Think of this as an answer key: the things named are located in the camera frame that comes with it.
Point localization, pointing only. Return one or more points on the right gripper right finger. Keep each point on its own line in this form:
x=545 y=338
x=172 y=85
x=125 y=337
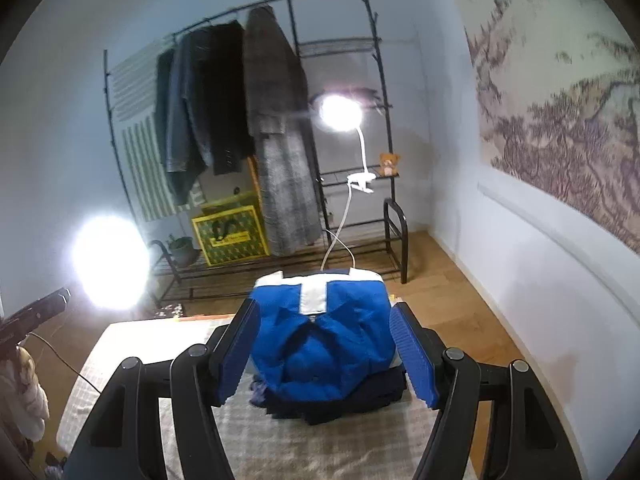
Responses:
x=448 y=382

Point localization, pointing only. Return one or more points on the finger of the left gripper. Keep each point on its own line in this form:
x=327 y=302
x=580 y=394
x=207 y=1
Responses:
x=15 y=328

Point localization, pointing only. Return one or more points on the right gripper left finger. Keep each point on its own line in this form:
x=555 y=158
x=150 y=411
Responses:
x=202 y=378

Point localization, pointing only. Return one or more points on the grey and blue work jacket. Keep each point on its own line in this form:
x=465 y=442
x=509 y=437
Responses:
x=321 y=335

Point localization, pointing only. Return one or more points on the black metal clothes rack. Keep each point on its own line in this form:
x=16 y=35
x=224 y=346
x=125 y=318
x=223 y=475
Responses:
x=357 y=219

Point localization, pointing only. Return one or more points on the left hand in white glove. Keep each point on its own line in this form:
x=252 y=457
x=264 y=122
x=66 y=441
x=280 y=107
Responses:
x=24 y=403

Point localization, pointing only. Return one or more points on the beige plaid bed blanket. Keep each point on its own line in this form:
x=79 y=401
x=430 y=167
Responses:
x=386 y=444

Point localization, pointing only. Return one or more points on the small potted plant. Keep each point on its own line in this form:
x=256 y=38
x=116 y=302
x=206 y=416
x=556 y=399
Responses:
x=182 y=250

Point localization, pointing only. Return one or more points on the yellow green patterned box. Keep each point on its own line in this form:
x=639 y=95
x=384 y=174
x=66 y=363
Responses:
x=231 y=230

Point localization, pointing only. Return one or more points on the small brown teddy bear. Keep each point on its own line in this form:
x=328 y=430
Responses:
x=388 y=165

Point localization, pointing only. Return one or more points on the dark grey hanging jacket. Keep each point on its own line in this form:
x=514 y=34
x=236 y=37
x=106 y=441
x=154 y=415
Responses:
x=180 y=158

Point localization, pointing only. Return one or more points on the black hanging jacket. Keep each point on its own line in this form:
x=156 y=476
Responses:
x=225 y=99

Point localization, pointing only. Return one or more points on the bright ring light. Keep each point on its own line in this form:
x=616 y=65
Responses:
x=111 y=262

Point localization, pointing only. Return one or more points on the green striped wall cloth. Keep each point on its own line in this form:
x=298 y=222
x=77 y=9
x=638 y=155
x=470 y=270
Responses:
x=130 y=87

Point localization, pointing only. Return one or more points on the landscape wall mural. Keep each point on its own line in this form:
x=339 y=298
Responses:
x=557 y=85

